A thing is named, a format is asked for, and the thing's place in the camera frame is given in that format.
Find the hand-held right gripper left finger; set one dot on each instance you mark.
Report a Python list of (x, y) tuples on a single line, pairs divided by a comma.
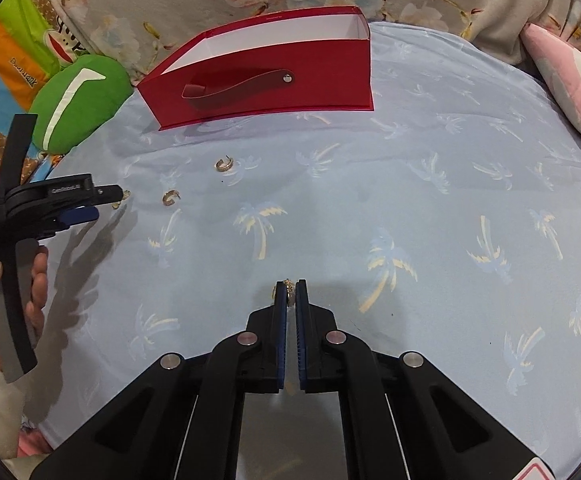
[(282, 340)]

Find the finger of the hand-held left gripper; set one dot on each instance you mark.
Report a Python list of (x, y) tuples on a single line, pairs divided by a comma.
[(78, 217), (108, 193)]

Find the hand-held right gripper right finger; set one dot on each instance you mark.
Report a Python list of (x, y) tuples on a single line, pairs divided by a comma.
[(301, 340)]

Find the gold stud earring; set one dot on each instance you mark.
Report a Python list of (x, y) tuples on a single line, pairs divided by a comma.
[(291, 294)]

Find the red cardboard box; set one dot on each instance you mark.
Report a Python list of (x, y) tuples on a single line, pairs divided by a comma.
[(270, 80)]

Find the person's left hand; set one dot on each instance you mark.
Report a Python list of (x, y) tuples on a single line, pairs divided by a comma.
[(39, 285)]

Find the gold hoop earring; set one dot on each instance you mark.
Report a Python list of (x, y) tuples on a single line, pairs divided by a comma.
[(219, 165), (165, 199)]

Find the green round cushion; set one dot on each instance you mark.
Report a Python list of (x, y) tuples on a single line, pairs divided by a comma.
[(95, 105)]

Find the cartoon monkey printed blanket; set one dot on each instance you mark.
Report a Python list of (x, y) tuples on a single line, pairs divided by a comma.
[(0, 85)]

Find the light blue palm-print cloth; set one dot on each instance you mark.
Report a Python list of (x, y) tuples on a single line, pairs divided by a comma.
[(420, 210)]

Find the grey floral blanket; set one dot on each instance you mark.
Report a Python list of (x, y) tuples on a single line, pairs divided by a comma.
[(170, 0)]

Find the pink white pillow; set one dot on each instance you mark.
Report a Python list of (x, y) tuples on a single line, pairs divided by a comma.
[(570, 80)]

